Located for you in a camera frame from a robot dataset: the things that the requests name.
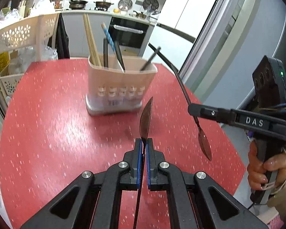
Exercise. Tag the brown spoon grey handle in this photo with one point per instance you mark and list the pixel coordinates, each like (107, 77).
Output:
(144, 131)

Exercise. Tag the black built-in oven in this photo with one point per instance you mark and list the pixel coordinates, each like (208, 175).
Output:
(127, 32)

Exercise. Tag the black utensil handle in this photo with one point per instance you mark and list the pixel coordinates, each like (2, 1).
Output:
(119, 55)

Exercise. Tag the right hand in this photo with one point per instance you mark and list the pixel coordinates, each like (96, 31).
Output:
(257, 169)

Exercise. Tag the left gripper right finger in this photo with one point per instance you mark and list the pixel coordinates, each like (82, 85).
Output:
(195, 200)

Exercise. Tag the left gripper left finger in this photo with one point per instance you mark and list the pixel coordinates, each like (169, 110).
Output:
(92, 200)

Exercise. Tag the beige utensil holder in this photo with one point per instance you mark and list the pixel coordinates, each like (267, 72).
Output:
(114, 90)

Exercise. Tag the black wok on stove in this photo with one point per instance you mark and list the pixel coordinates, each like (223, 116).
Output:
(77, 4)

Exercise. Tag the black hanging cloth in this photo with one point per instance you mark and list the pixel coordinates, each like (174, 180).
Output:
(61, 41)

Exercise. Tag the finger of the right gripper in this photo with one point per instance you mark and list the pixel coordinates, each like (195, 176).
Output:
(211, 113)

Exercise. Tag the white refrigerator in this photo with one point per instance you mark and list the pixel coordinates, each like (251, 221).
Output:
(178, 26)

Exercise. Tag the black utensil in holder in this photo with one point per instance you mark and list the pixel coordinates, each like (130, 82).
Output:
(148, 62)

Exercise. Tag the beige perforated storage rack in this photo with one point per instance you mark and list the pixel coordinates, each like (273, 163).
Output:
(22, 43)

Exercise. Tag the small brown spoon black handle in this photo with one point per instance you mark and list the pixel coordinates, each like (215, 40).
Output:
(105, 52)

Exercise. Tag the blue patterned wooden chopstick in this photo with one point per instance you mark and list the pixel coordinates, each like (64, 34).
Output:
(108, 37)

